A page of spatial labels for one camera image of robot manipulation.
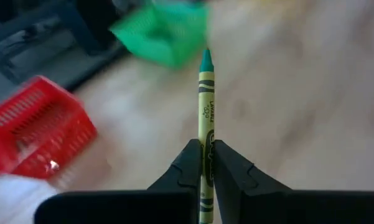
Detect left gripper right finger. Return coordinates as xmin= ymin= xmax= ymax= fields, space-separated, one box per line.
xmin=213 ymin=139 xmax=374 ymax=224

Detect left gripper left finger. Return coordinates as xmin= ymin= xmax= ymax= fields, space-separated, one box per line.
xmin=34 ymin=139 xmax=203 ymax=224

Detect green crayon yellow-green wrapper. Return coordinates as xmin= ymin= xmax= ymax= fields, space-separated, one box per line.
xmin=198 ymin=48 xmax=216 ymax=224

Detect red plastic basket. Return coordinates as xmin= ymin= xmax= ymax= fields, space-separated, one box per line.
xmin=0 ymin=75 xmax=98 ymax=180

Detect green plastic basket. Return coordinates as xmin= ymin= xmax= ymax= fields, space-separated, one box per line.
xmin=108 ymin=2 xmax=210 ymax=70

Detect black aluminium rig frame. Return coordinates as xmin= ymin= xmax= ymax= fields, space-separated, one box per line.
xmin=65 ymin=46 xmax=132 ymax=93

